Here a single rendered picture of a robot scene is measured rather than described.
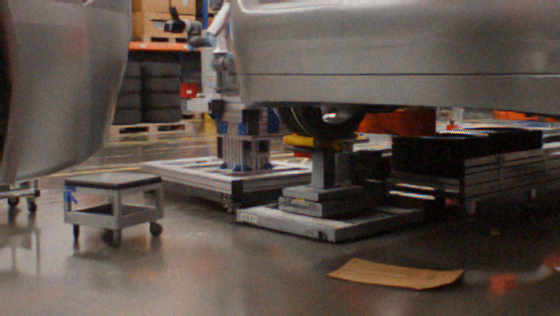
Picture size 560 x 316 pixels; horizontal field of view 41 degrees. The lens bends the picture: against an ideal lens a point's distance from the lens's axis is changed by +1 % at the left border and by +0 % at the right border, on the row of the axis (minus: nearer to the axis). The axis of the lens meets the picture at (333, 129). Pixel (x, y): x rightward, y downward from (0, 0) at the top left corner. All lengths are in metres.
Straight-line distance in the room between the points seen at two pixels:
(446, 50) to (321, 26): 0.59
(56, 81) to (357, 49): 1.80
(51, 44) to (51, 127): 0.13
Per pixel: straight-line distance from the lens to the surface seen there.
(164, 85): 11.88
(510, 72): 2.57
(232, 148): 5.34
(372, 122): 4.84
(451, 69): 2.66
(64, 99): 1.26
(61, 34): 1.24
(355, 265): 3.54
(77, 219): 4.29
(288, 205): 4.46
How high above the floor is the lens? 0.90
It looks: 4 degrees down
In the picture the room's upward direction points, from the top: straight up
